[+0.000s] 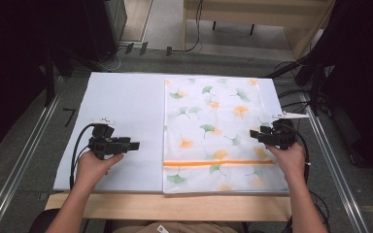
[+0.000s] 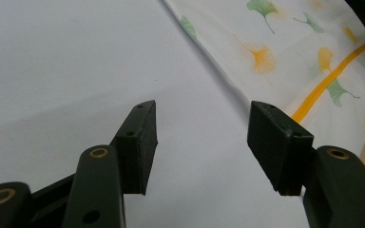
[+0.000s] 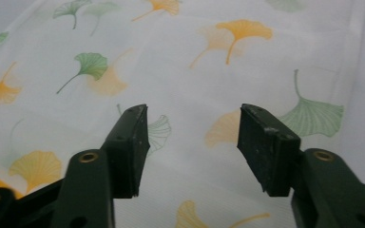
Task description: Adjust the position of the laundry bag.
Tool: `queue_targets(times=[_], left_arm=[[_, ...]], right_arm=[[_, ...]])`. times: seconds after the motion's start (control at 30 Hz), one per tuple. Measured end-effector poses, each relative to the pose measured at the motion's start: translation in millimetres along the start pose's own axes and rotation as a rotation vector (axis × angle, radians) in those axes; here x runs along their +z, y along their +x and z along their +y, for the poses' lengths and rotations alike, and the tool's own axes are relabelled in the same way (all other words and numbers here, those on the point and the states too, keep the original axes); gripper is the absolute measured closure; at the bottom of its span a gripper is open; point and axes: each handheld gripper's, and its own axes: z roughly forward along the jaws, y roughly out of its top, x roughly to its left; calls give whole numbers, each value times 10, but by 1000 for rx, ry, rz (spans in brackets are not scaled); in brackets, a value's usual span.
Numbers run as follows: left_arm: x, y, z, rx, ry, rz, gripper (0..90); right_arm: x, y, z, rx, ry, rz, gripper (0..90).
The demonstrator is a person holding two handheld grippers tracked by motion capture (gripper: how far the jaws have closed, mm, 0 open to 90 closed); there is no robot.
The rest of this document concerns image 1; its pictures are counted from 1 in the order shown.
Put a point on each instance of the person's right hand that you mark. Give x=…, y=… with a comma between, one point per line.
x=289, y=161

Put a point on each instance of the wooden table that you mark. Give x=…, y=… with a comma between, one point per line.
x=181, y=207

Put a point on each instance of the black cabinet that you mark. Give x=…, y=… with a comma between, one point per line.
x=105, y=29

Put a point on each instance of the leaf-print bag with orange zipper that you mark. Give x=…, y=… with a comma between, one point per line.
x=220, y=129

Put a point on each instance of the white table mat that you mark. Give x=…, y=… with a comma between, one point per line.
x=126, y=103

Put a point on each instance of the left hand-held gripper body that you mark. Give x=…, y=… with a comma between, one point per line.
x=105, y=145

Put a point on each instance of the person's left hand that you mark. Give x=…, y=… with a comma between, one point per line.
x=92, y=170

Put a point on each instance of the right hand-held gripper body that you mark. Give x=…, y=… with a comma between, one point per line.
x=280, y=134

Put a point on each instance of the black metal stand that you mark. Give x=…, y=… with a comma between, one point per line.
x=315, y=87
x=49, y=81

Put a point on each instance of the black chair seat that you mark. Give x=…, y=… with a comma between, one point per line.
x=43, y=221

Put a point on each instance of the light wooden bench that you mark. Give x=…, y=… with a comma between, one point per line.
x=259, y=13

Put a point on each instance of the white clothing tag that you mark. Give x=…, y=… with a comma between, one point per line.
x=162, y=228

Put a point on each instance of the metal floor rail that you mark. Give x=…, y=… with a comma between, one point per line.
x=22, y=158
x=333, y=168

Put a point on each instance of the grey plug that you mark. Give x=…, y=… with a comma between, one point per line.
x=143, y=48
x=129, y=48

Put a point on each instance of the person's beige trousers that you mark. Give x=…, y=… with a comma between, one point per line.
x=194, y=228

